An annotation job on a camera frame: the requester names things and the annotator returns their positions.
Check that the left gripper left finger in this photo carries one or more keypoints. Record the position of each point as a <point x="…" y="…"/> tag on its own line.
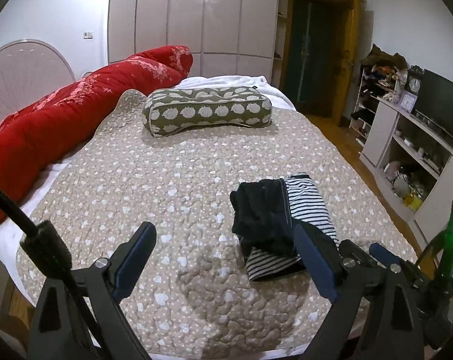
<point x="78" y="314"/>

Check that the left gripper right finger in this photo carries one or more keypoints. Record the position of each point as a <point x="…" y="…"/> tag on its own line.
<point x="321" y="257"/>

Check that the navy striped pants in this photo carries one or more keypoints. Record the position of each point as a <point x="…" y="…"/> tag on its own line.
<point x="265" y="214"/>

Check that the white tv cabinet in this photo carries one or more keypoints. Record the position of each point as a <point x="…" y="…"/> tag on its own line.
<point x="413" y="168"/>

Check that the beige dotted quilt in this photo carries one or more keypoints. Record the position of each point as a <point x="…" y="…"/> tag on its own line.
<point x="193" y="299"/>

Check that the black television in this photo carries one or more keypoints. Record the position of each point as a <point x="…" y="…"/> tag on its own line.
<point x="435" y="100"/>

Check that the red plush blanket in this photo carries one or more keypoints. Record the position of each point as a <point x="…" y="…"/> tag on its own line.
<point x="43" y="132"/>

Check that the black alarm clock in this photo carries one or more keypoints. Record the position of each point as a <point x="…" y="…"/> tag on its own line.
<point x="414" y="79"/>

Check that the cluttered shoe rack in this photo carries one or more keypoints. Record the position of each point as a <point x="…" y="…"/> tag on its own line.
<point x="382" y="76"/>

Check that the olive polka dot pillow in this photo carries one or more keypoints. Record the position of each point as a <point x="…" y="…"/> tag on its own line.
<point x="170" y="111"/>

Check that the dark wooden door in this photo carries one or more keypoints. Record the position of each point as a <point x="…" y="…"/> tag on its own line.
<point x="322" y="40"/>

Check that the round pink headboard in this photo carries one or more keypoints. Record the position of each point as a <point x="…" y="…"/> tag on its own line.
<point x="29" y="70"/>

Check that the white bed sheet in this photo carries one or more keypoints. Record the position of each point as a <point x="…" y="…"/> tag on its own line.
<point x="277" y="98"/>

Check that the white wardrobe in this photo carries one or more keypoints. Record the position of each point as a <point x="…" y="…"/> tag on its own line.
<point x="225" y="37"/>

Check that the purple picture frame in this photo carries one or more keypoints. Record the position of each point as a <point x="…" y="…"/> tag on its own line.
<point x="407" y="101"/>

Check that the wall switch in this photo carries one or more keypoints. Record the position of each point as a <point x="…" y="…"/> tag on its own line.
<point x="87" y="35"/>

